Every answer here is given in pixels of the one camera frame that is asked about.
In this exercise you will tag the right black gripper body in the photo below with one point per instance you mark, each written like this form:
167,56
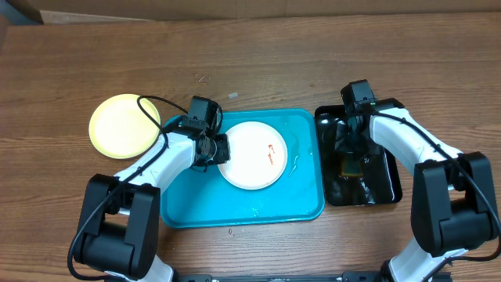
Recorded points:
353,142

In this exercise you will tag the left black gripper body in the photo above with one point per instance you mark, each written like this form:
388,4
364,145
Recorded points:
220,151

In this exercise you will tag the green yellow sponge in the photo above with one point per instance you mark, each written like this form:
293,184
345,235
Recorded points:
351,167

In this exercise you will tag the white plate with stain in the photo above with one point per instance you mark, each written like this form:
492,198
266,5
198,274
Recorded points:
257,156

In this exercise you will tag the yellow plate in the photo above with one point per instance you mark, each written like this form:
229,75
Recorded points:
124,126

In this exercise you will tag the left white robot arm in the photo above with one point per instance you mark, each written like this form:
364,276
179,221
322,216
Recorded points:
117,233

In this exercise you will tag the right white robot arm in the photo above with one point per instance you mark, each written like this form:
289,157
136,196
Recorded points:
453,202

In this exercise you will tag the black water tray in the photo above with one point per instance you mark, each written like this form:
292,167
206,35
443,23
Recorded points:
380,183

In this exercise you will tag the teal plastic tray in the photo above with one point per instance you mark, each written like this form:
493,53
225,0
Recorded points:
203,198

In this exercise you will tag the brown cardboard panel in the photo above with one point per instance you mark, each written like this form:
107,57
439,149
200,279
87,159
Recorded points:
246,9

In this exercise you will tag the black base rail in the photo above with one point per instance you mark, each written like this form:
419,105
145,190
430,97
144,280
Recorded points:
356,276

